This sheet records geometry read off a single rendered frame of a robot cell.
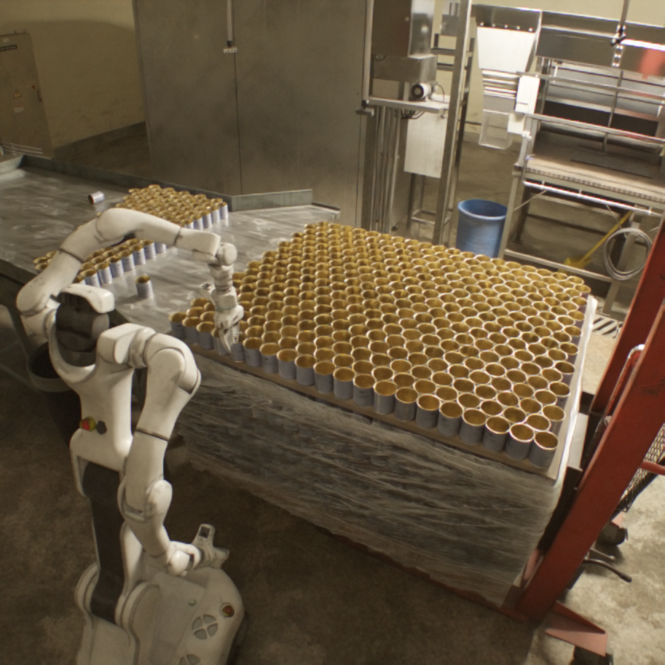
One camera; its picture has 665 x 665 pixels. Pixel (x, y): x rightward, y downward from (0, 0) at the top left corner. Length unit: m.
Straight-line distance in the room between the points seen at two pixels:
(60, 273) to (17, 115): 7.12
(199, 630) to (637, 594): 1.97
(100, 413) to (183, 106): 4.23
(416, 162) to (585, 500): 3.27
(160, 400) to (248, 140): 3.91
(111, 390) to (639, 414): 1.39
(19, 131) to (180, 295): 6.52
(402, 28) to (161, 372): 3.05
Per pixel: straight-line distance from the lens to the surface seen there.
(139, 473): 1.18
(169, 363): 1.16
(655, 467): 1.71
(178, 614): 2.16
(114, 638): 1.91
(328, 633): 2.40
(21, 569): 2.86
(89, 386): 1.28
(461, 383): 1.62
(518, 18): 4.20
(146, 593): 1.72
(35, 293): 1.45
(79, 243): 1.49
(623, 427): 1.60
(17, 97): 8.52
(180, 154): 5.50
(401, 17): 3.76
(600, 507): 1.84
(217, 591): 2.10
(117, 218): 1.49
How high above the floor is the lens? 2.21
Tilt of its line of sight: 34 degrees down
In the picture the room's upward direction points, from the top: 2 degrees clockwise
